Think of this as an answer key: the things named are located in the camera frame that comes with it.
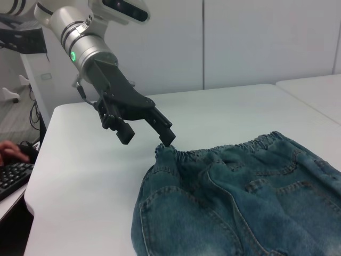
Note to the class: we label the black computer mouse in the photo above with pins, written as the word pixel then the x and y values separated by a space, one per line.
pixel 33 154

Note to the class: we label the black metal rack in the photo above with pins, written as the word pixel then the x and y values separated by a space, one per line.
pixel 26 40

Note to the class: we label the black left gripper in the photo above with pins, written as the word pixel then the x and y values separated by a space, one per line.
pixel 122 93

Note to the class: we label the black keyboard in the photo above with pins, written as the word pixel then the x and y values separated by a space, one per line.
pixel 13 176

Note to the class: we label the white stand column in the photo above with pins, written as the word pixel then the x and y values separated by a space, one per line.
pixel 34 80

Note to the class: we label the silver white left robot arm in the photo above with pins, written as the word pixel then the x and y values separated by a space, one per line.
pixel 85 50

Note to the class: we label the person's hand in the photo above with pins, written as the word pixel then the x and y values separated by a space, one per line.
pixel 12 152

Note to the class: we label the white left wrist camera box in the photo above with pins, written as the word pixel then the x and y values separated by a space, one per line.
pixel 125 9

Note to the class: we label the blue denim shorts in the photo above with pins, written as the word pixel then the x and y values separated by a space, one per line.
pixel 239 200

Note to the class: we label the white caster leg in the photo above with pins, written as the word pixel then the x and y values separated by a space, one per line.
pixel 24 80
pixel 9 94

